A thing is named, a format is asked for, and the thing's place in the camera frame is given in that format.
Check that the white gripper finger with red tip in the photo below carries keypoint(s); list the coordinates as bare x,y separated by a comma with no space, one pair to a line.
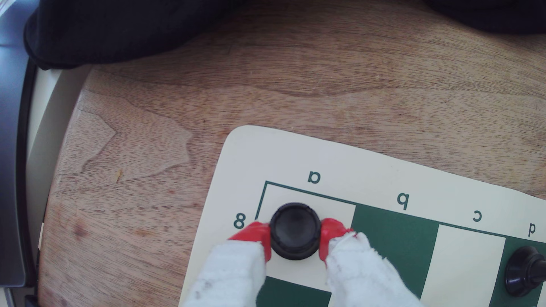
232,277
362,277

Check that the black chess rook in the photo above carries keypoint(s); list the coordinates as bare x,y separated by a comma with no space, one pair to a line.
295,230

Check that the green and cream chess mat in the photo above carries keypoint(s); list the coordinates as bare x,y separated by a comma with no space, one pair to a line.
426,238

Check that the black chess queen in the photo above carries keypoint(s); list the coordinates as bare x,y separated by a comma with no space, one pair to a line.
527,270

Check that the grey blue panel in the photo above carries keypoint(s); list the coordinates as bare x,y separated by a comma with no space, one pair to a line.
10,149

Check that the black cloth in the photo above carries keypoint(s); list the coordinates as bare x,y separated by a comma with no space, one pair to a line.
106,30

